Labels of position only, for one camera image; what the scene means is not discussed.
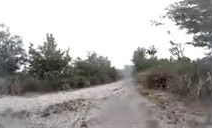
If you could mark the pale dirt track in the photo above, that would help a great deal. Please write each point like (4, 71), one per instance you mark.
(122, 110)

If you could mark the row of green trees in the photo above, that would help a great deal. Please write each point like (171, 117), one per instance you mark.
(50, 66)

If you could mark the dry grass verge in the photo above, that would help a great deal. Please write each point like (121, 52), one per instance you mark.
(60, 111)

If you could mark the dry bushes and trees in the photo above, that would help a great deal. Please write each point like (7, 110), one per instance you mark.
(180, 71)

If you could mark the dry scrub ground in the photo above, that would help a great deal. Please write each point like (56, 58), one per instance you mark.
(175, 110)

